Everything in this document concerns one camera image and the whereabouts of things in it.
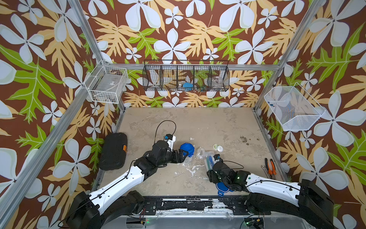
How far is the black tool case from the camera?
2.79 ft

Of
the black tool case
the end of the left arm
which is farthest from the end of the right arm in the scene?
the black tool case

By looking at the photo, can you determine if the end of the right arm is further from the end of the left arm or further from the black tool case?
the black tool case
